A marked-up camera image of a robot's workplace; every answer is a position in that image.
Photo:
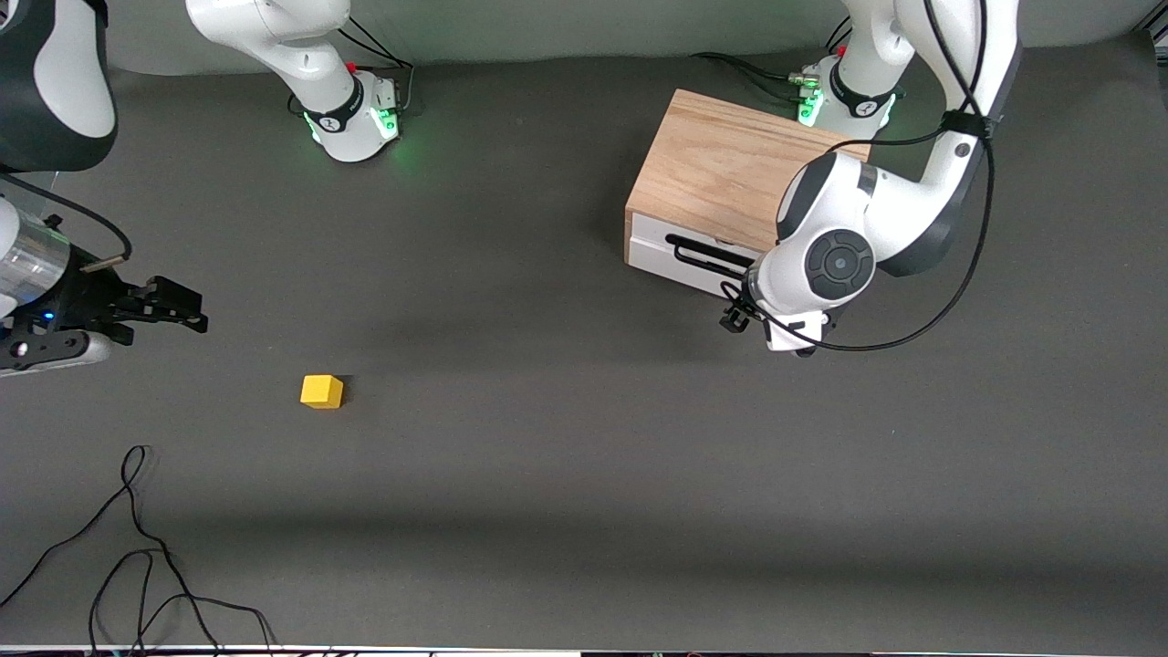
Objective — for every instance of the aluminium frame profile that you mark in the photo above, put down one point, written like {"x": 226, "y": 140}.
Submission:
{"x": 1154, "y": 35}

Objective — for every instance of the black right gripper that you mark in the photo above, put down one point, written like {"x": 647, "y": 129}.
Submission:
{"x": 88, "y": 299}

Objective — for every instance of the wooden drawer cabinet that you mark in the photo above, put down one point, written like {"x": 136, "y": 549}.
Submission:
{"x": 712, "y": 164}

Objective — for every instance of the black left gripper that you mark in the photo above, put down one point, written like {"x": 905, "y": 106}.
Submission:
{"x": 733, "y": 319}

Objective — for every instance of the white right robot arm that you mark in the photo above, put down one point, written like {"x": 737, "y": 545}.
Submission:
{"x": 310, "y": 64}

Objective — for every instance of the yellow block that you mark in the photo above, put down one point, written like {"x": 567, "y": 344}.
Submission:
{"x": 321, "y": 392}

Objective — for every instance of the white-fronted wooden drawer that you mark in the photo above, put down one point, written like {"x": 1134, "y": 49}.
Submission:
{"x": 648, "y": 246}

